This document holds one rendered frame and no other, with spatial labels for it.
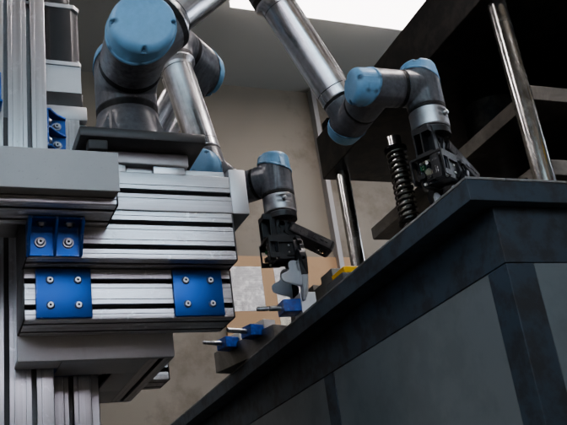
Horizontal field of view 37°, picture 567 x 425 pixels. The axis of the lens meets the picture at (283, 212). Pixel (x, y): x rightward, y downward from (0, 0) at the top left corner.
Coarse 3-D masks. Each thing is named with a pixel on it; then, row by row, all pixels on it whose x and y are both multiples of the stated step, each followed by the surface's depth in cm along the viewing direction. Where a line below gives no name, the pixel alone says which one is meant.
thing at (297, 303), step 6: (300, 294) 185; (312, 294) 185; (282, 300) 184; (288, 300) 183; (294, 300) 184; (300, 300) 184; (306, 300) 184; (312, 300) 185; (258, 306) 183; (264, 306) 183; (270, 306) 183; (276, 306) 184; (282, 306) 184; (288, 306) 183; (294, 306) 183; (300, 306) 184; (306, 306) 184; (282, 312) 184; (288, 312) 183; (294, 312) 184; (300, 312) 184
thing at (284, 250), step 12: (264, 216) 191; (276, 216) 191; (288, 216) 192; (264, 228) 191; (276, 228) 191; (288, 228) 191; (264, 240) 189; (276, 240) 187; (288, 240) 188; (300, 240) 189; (264, 252) 193; (276, 252) 186; (288, 252) 187; (264, 264) 191; (276, 264) 190
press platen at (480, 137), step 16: (544, 96) 255; (560, 96) 258; (512, 112) 262; (544, 112) 262; (560, 112) 263; (496, 128) 270; (512, 128) 269; (544, 128) 272; (560, 128) 274; (464, 144) 287; (480, 144) 278; (496, 144) 278; (512, 144) 280; (560, 144) 285; (480, 160) 288; (496, 160) 290; (512, 160) 292; (480, 176) 301; (496, 176) 303; (416, 192) 315; (384, 224) 337
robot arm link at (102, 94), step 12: (96, 60) 162; (96, 72) 159; (96, 84) 160; (108, 84) 156; (156, 84) 159; (96, 96) 160; (108, 96) 157; (120, 96) 156; (132, 96) 156; (144, 96) 158; (156, 96) 162; (96, 108) 159
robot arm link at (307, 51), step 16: (256, 0) 181; (272, 0) 180; (288, 0) 180; (272, 16) 180; (288, 16) 179; (304, 16) 180; (288, 32) 178; (304, 32) 178; (288, 48) 179; (304, 48) 177; (320, 48) 177; (304, 64) 177; (320, 64) 176; (336, 64) 178; (320, 80) 176; (336, 80) 175; (320, 96) 177; (336, 96) 174; (336, 112) 175; (336, 128) 176; (352, 128) 173
